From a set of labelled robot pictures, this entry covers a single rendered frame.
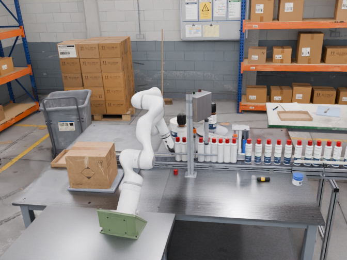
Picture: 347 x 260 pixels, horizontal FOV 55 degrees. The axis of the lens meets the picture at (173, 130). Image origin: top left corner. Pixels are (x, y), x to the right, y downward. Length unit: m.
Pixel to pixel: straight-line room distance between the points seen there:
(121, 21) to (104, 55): 1.54
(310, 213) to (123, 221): 1.18
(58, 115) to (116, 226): 2.85
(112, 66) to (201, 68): 2.00
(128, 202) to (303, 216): 1.10
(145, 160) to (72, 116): 2.69
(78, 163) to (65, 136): 2.36
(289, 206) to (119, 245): 1.13
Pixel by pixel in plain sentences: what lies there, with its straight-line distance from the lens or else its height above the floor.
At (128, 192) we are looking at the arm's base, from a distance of 2.08.
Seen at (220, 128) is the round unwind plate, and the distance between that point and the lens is 3.33.
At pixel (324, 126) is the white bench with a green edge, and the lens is 3.83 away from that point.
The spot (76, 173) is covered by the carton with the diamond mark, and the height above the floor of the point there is 0.98.
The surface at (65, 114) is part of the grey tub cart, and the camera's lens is 4.69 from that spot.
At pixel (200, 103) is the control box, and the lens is 2.39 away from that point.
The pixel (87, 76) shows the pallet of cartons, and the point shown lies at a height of 0.83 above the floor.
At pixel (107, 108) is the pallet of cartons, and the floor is 0.25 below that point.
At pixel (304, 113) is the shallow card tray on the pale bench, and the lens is 4.12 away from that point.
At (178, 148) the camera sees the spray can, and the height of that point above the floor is 0.99.
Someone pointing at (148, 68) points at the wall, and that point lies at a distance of 7.22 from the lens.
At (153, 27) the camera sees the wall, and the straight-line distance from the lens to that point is 7.05.
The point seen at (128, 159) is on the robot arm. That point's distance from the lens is 2.14.
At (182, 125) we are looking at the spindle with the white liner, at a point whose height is 1.08.
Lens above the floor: 2.19
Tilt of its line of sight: 23 degrees down
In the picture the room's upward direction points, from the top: 2 degrees counter-clockwise
